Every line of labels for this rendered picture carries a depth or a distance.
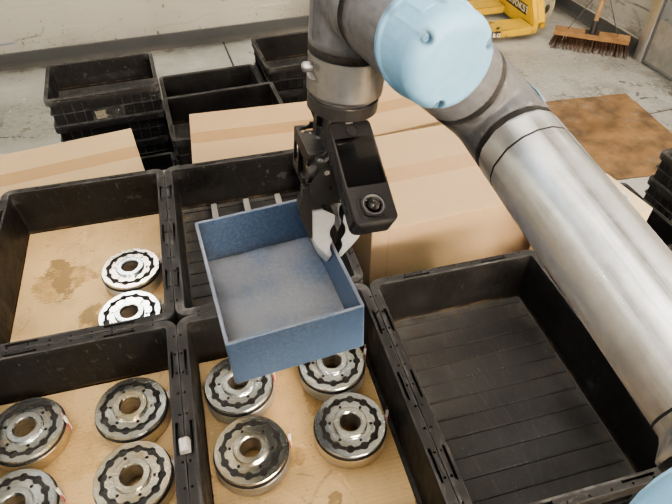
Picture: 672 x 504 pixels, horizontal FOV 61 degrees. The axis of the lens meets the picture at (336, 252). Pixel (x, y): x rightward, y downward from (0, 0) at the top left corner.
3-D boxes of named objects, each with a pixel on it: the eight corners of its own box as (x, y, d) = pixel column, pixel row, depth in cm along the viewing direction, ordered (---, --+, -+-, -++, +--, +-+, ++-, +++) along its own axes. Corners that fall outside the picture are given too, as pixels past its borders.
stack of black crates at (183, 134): (280, 179, 241) (272, 80, 210) (299, 223, 221) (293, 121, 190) (185, 197, 232) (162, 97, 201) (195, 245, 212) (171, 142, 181)
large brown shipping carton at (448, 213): (472, 184, 147) (486, 116, 133) (536, 262, 126) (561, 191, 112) (324, 215, 138) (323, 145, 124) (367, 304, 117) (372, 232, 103)
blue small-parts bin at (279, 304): (364, 346, 65) (365, 306, 60) (235, 384, 62) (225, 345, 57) (312, 235, 78) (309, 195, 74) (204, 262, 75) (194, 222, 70)
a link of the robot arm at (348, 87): (399, 65, 51) (313, 70, 49) (392, 111, 55) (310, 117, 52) (371, 32, 57) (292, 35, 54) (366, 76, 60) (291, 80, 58)
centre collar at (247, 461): (272, 460, 76) (272, 458, 76) (236, 470, 75) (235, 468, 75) (265, 428, 80) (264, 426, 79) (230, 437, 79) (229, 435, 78)
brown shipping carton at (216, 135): (309, 153, 157) (307, 100, 146) (325, 201, 142) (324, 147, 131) (199, 166, 153) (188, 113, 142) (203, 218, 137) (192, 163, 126)
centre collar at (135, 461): (153, 488, 74) (152, 486, 73) (114, 500, 72) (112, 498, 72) (149, 454, 77) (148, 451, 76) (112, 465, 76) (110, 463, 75)
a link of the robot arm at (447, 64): (538, 70, 43) (457, 17, 50) (464, -18, 35) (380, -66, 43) (467, 150, 46) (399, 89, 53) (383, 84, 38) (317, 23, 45)
